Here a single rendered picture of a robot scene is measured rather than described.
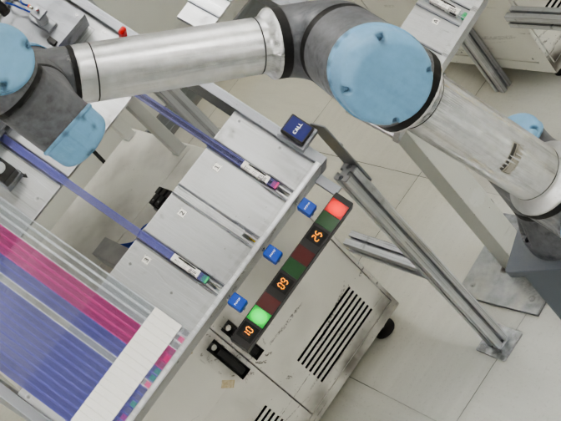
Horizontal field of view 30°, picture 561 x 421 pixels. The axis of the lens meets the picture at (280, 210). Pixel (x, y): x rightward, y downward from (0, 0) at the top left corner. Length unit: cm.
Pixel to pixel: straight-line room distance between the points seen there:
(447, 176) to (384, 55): 106
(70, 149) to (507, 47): 187
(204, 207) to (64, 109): 81
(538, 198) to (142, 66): 58
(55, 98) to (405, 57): 41
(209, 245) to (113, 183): 80
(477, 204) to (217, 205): 68
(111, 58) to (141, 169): 134
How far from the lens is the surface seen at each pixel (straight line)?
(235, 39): 135
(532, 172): 146
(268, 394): 243
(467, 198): 235
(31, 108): 117
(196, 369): 230
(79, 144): 119
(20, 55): 114
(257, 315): 191
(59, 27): 207
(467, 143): 138
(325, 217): 195
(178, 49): 133
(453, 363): 250
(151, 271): 193
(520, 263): 178
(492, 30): 287
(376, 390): 258
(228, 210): 195
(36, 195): 202
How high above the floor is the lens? 180
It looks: 34 degrees down
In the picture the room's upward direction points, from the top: 45 degrees counter-clockwise
